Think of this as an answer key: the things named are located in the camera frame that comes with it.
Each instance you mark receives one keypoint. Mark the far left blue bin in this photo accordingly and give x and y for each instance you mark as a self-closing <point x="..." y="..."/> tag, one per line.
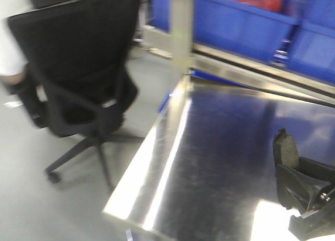
<point x="161" y="14"/>

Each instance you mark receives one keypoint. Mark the grey brake pad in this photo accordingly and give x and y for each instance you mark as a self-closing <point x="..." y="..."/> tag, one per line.
<point x="285" y="151"/>

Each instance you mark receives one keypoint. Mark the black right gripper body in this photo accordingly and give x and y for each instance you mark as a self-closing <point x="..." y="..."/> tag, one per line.
<point x="316" y="223"/>

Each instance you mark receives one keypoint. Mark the right blue plastic bin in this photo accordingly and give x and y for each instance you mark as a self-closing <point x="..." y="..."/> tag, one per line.
<point x="312" y="48"/>

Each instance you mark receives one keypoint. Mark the left blue plastic bin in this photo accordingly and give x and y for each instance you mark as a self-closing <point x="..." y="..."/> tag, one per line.
<point x="240" y="28"/>

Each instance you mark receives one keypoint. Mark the black office chair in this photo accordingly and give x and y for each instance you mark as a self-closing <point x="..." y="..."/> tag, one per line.
<point x="78" y="81"/>

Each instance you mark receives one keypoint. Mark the stainless steel rack frame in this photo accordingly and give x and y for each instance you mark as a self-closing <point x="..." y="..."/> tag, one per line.
<point x="180" y="45"/>

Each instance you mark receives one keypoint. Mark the blue plastic bin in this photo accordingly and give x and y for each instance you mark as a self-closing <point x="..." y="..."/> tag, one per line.
<point x="240" y="28"/>
<point x="312" y="48"/>

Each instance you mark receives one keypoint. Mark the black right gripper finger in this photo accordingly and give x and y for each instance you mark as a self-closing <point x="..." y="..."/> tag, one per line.
<point x="316" y="169"/>
<point x="299" y="191"/>

